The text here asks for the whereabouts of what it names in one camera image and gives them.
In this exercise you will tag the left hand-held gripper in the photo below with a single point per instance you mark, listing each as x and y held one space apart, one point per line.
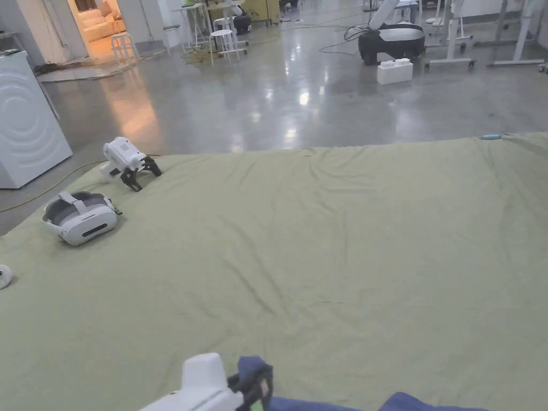
205 385

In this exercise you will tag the dark blue garment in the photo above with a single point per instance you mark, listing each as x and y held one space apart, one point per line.
325 404

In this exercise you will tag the bed with pale green sheet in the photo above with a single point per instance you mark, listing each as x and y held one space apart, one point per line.
342 257

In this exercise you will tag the white headset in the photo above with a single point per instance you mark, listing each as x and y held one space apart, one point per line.
85 224

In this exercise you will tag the spare hand-held gripper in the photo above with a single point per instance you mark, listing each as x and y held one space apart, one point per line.
122 154

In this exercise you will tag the white hand controller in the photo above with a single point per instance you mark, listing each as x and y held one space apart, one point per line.
3 276

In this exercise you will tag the small blue object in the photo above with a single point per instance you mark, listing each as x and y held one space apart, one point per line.
491 137

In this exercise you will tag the white foam block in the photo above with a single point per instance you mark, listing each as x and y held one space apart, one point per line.
394 72

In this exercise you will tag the white washing machine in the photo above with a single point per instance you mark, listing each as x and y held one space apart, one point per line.
25 128

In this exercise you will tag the robot with black base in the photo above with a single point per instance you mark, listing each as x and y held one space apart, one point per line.
391 40

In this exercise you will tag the pale sofa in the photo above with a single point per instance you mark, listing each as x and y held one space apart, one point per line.
100 23

